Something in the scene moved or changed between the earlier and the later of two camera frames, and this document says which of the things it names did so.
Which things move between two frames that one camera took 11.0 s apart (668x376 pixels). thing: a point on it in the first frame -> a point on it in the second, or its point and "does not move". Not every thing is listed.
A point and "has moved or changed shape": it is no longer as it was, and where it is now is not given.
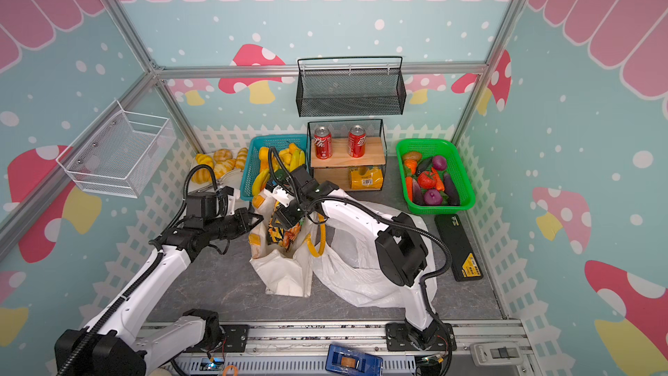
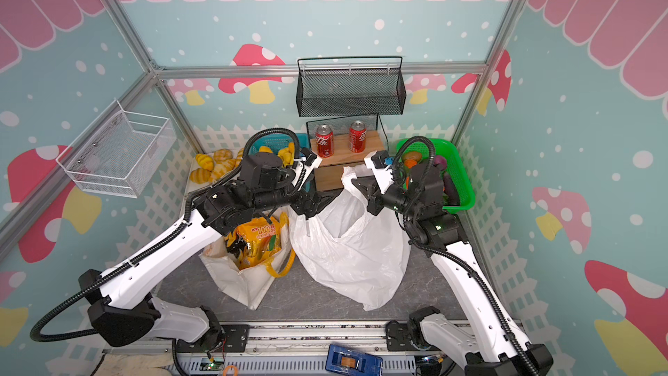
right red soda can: [357, 141] does not move
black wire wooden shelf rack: [350, 153] does not move
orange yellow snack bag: [366, 178] has moved or changed shape
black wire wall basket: [350, 86] does not move
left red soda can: [323, 140] does not move
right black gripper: [284, 212] -> [380, 197]
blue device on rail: [345, 360] does not move
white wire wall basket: [119, 157] does not move
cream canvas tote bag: [284, 272] -> [250, 285]
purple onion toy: [439, 163] does not move
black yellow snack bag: [279, 235] -> [234, 244]
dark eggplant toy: [451, 191] does not move
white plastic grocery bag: [345, 260] has moved or changed shape
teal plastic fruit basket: [251, 164] does not move
